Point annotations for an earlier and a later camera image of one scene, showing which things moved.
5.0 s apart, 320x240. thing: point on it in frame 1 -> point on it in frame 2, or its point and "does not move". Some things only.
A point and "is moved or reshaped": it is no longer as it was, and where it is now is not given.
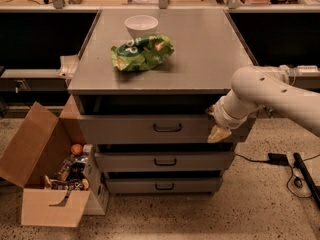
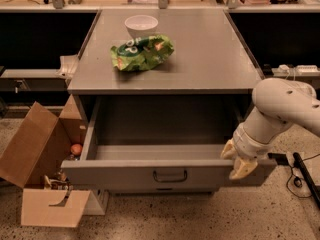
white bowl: [141, 26] does not move
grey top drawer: [154, 129] is moved or reshaped
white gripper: [221, 115] -> [249, 143]
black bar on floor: [309, 180] does not move
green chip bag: [142, 53] does not move
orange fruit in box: [76, 149] does not move
